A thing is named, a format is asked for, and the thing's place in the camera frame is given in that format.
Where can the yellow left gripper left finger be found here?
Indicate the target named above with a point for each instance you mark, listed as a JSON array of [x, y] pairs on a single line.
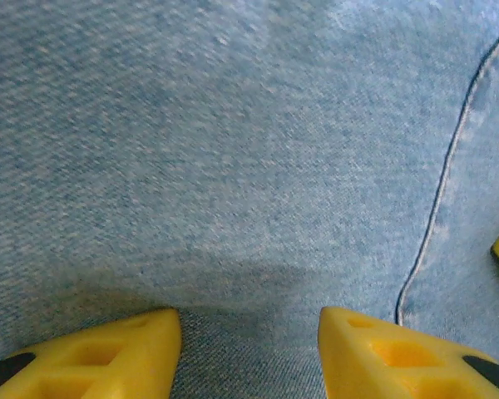
[[108, 365]]

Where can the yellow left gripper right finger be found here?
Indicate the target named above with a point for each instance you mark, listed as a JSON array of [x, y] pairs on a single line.
[[391, 365]]

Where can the light blue denim jeans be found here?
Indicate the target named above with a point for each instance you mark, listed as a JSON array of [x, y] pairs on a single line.
[[233, 166]]

